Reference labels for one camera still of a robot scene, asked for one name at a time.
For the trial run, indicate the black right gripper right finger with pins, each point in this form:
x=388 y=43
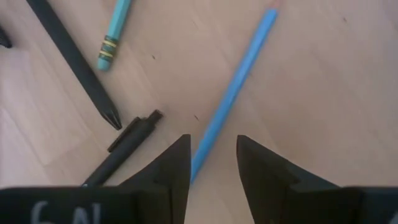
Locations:
x=267 y=186

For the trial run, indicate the dark grey click pen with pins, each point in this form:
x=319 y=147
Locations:
x=130 y=140

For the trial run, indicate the white pens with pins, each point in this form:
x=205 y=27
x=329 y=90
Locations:
x=236 y=84

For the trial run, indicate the teal pencil with banded ferrule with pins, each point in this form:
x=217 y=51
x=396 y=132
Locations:
x=113 y=25

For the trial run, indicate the long black pointed pen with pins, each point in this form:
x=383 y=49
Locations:
x=74 y=59

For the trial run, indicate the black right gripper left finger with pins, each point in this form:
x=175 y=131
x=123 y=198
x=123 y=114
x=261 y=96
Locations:
x=168 y=186

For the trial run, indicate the black pen with white print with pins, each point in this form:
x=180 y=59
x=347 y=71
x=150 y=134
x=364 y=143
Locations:
x=3 y=40

